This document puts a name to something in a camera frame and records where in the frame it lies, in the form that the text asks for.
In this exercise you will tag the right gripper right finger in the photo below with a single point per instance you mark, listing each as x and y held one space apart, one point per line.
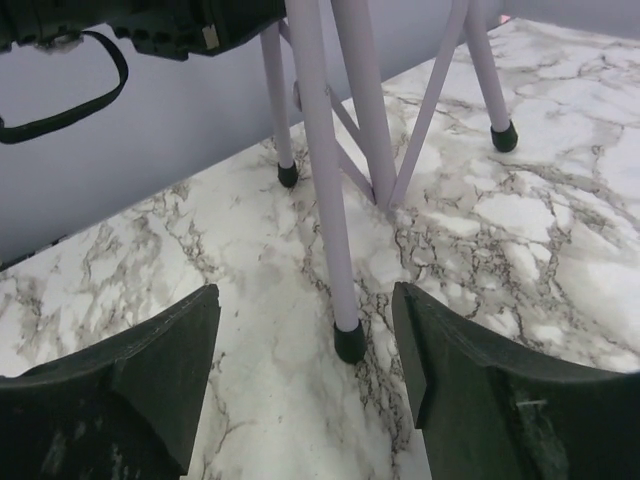
450 396

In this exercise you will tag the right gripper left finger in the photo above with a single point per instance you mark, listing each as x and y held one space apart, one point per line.
165 377

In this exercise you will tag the lilac music stand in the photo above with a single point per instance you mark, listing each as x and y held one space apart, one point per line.
359 146

